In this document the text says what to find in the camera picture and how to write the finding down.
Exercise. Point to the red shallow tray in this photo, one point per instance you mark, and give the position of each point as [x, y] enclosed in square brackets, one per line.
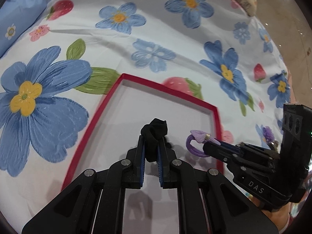
[131, 103]

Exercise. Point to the floral bed sheet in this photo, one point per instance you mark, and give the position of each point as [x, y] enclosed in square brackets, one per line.
[56, 73]

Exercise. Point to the black velvet scrunchie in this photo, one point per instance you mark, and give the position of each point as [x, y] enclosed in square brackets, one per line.
[153, 133]

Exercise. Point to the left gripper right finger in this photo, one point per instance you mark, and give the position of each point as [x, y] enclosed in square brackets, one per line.
[207, 201]

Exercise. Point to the light blue pillow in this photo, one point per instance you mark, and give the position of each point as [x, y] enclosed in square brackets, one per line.
[16, 17]

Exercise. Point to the black glitter claw clip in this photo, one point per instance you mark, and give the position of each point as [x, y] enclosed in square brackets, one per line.
[274, 145]

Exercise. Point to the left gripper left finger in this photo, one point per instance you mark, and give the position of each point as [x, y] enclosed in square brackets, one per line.
[94, 201]

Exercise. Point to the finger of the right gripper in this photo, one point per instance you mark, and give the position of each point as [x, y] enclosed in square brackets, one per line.
[223, 152]

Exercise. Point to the person's right hand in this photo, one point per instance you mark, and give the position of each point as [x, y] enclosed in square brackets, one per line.
[280, 218]

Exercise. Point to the purple flower hair clip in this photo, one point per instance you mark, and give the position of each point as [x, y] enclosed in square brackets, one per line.
[268, 134]

